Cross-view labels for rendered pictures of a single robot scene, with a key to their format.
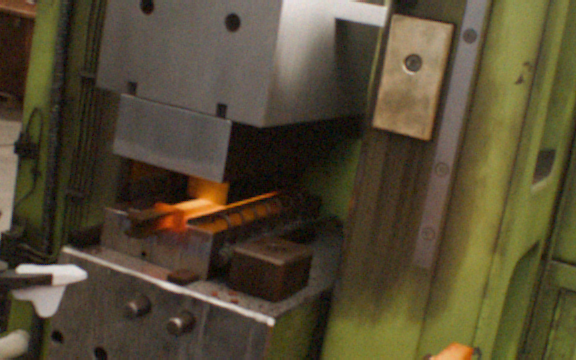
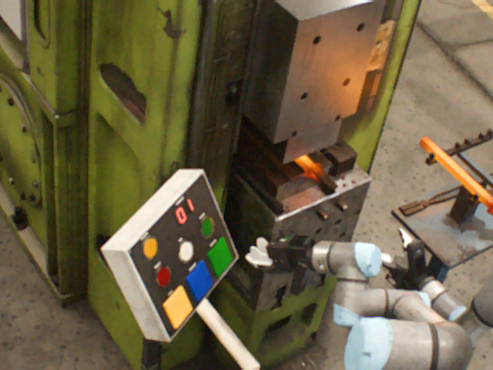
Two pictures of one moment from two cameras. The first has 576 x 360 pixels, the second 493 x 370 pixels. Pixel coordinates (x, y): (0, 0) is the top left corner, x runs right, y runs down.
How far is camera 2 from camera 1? 2.44 m
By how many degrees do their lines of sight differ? 65
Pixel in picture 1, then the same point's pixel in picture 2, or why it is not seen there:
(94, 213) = (213, 185)
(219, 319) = (351, 192)
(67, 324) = not seen: hidden behind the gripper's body
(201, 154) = (327, 138)
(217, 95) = (337, 113)
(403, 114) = (373, 62)
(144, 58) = (301, 118)
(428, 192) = (373, 82)
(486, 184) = (392, 67)
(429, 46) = (385, 33)
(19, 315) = not seen: hidden behind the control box
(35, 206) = not seen: hidden behind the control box
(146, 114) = (301, 139)
